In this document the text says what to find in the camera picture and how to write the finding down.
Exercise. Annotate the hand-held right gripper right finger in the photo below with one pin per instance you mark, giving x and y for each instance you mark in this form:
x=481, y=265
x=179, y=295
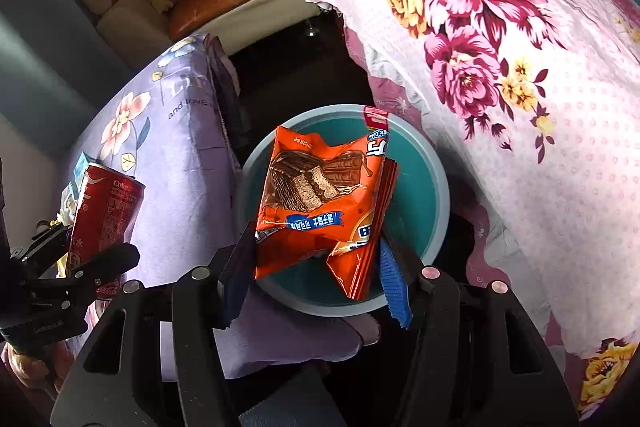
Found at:
x=395, y=289

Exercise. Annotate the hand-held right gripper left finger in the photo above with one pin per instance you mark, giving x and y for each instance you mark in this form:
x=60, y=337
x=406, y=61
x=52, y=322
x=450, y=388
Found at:
x=235, y=279

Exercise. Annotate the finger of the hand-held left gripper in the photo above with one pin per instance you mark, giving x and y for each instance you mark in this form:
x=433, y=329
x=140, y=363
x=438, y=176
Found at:
x=107, y=263
x=45, y=247

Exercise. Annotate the red soda can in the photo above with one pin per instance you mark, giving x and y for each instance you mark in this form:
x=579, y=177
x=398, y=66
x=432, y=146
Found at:
x=105, y=217

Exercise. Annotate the teal round bin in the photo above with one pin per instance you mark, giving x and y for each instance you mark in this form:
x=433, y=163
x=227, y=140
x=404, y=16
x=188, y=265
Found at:
x=415, y=207

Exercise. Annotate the orange snack packet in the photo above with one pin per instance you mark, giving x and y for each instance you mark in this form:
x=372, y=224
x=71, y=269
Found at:
x=310, y=217

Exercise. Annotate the person's left hand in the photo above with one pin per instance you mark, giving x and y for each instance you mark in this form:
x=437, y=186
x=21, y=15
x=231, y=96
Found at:
x=35, y=367

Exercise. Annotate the blue milk carton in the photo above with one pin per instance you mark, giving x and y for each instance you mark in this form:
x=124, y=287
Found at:
x=82, y=168

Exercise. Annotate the pink floral blanket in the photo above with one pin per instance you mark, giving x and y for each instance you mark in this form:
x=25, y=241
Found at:
x=525, y=132

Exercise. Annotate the white sofa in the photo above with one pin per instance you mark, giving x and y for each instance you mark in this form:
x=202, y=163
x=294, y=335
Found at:
x=135, y=32

